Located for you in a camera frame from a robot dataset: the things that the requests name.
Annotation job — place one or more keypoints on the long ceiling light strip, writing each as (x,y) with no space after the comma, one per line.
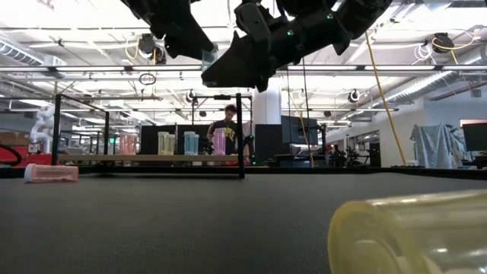
(95,68)

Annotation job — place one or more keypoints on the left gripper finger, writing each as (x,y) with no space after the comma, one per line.
(186,40)

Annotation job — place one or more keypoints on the red box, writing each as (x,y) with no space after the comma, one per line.
(38,160)

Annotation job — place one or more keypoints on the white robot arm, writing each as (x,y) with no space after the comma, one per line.
(42,127)

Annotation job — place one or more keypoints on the yellow medicine bottle white cap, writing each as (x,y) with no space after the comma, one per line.
(172,144)
(163,143)
(399,236)

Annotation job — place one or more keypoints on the black camera rig frame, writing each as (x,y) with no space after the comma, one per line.
(221,97)

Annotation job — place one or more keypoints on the grey cloth cover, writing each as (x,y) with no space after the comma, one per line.
(435,144)

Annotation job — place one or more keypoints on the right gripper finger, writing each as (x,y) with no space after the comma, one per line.
(253,21)
(239,68)

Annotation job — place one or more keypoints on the black partition panel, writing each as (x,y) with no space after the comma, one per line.
(148,139)

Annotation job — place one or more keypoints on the red medicine bottle white cap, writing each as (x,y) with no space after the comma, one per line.
(133,144)
(123,144)
(51,173)

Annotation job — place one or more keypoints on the person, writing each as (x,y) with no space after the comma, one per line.
(230,114)

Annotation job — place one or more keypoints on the silver ventilation duct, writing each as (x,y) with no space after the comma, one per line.
(19,53)
(418,89)

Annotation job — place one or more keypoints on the clear bottle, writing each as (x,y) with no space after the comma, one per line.
(196,144)

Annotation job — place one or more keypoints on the black computer monitor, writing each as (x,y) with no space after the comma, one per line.
(299,130)
(477,137)

